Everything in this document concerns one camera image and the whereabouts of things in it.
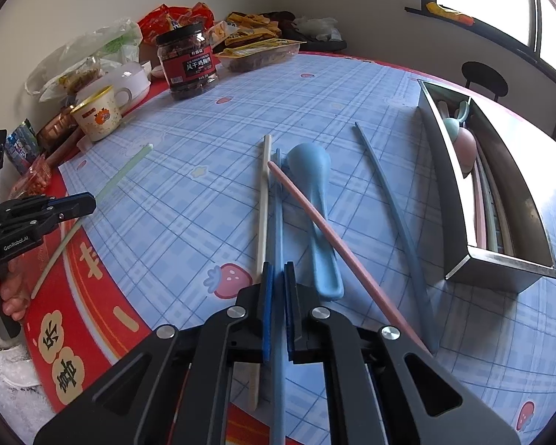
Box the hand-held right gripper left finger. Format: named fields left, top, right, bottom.
left=33, top=262, right=274, bottom=445

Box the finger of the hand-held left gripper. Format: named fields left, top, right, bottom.
left=0, top=203, right=98, bottom=241
left=0, top=192, right=97, bottom=217

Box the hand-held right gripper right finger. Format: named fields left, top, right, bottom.
left=284, top=262, right=522, bottom=445

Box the light blue chopstick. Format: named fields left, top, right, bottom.
left=269, top=147, right=288, bottom=445

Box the steel utensil container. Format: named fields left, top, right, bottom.
left=417, top=79, right=556, bottom=294

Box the pink spoon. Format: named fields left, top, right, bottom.
left=453, top=127, right=479, bottom=178

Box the green spoon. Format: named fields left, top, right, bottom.
left=441, top=100, right=471, bottom=146

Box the person's left hand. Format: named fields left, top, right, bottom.
left=0, top=266, right=32, bottom=327

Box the blue snack packet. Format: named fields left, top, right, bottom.
left=6, top=118, right=40, bottom=172

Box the small bag of peanuts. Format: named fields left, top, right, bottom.
left=9, top=155, right=53, bottom=200

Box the reddish brown sausage stick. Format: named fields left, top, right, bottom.
left=44, top=127, right=84, bottom=168

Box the copper coloured mould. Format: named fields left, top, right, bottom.
left=37, top=104, right=79, bottom=151

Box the cream enamel mug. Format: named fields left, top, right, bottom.
left=70, top=86, right=133, bottom=142

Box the pink chopstick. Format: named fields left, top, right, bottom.
left=471, top=174, right=489, bottom=246
left=267, top=161, right=431, bottom=357

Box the red patterned tablecloth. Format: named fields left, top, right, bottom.
left=9, top=49, right=556, bottom=445

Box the blue checked table mat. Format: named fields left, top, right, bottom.
left=58, top=51, right=556, bottom=445

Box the white lidded bowl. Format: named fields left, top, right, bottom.
left=74, top=61, right=151, bottom=103

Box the clear plastic bag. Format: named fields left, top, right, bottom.
left=25, top=19, right=143, bottom=103

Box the dark blue chopstick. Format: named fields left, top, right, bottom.
left=353, top=122, right=440, bottom=352

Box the blue spoon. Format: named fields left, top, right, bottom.
left=286, top=143, right=345, bottom=301

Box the white fluffy cloth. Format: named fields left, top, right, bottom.
left=0, top=320, right=56, bottom=427

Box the clear jar with black lid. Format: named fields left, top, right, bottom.
left=155, top=23, right=219, bottom=101

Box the red snack bag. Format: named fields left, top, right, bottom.
left=136, top=2, right=215, bottom=40

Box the clear tray of dried dates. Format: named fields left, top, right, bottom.
left=215, top=38, right=307, bottom=72

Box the pile of yellow snack packets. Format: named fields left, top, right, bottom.
left=211, top=11, right=283, bottom=47

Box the dark cloth bag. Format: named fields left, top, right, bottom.
left=259, top=10, right=348, bottom=53

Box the white crumpled plastic bag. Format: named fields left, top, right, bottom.
left=293, top=16, right=342, bottom=42

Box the black round chair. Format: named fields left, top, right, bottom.
left=461, top=61, right=509, bottom=103

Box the orange yellow packet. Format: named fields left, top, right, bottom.
left=425, top=2, right=474, bottom=25

